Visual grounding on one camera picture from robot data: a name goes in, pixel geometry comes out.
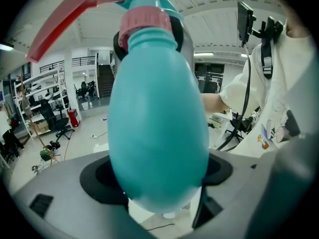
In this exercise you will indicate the spare grey gripper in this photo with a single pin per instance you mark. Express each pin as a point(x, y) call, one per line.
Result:
point(36, 168)

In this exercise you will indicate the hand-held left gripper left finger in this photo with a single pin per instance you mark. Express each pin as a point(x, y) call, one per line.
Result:
point(74, 208)

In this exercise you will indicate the white waste bin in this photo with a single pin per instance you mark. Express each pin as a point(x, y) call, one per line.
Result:
point(84, 106)

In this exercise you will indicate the red box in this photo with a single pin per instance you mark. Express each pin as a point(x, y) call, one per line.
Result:
point(74, 118)

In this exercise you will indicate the green canister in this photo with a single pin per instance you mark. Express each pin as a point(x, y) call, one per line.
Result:
point(46, 154)

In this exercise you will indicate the small black swivel chair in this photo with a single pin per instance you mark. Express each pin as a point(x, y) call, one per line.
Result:
point(239, 126)

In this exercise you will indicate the long ceiling tube light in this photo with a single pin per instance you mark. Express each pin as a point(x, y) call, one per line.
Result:
point(204, 54)
point(6, 46)

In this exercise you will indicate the black mezzanine railing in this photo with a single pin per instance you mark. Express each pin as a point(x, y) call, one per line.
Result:
point(74, 61)

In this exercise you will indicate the teal toy with pink tip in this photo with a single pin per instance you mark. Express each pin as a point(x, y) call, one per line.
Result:
point(157, 121)

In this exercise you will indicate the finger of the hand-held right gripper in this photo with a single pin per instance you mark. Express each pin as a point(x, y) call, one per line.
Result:
point(188, 48)
point(116, 48)

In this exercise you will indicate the black bag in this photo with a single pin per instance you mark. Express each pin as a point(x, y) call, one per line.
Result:
point(54, 144)

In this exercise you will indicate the black mounted screen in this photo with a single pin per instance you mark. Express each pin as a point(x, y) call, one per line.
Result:
point(244, 21)

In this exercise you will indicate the black office chair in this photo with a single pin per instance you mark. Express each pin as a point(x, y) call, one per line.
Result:
point(62, 123)

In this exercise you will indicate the large cardboard box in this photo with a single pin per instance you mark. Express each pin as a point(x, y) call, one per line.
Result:
point(42, 127)

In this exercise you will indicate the tall white shelving unit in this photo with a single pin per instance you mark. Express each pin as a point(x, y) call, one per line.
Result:
point(37, 76)

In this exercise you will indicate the black double door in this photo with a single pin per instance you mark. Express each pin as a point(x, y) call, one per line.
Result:
point(209, 78)

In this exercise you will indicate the wooden coat rack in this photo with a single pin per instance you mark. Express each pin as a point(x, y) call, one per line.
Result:
point(37, 133)

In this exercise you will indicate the dark staircase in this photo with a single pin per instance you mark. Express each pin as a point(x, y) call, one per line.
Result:
point(106, 81)

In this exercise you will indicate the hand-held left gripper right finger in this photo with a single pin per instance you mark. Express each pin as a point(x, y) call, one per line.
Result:
point(236, 195)

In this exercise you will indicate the person's right forearm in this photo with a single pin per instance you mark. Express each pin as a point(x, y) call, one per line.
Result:
point(214, 103)

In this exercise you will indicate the black clamp mount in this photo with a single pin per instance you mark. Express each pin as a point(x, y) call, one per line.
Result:
point(270, 27)

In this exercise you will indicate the person's cream printed t-shirt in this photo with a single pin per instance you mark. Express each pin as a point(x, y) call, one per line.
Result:
point(286, 83)

